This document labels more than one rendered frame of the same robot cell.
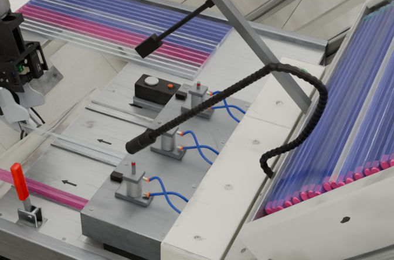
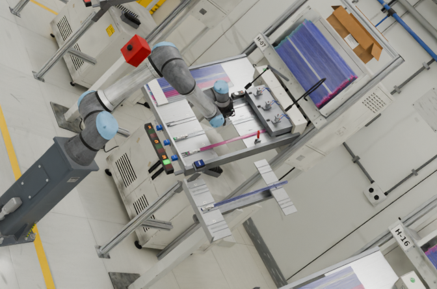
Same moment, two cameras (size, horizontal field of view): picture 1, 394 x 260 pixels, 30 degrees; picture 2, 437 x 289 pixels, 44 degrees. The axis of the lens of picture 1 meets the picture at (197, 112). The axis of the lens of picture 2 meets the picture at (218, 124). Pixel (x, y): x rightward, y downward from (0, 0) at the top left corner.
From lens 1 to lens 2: 251 cm
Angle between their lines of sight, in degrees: 42
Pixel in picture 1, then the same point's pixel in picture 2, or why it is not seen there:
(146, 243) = (287, 128)
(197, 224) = (295, 118)
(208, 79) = (236, 83)
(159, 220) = (286, 122)
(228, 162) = (283, 101)
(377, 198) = (348, 92)
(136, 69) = not seen: hidden behind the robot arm
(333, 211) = (340, 98)
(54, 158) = (239, 127)
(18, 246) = (261, 149)
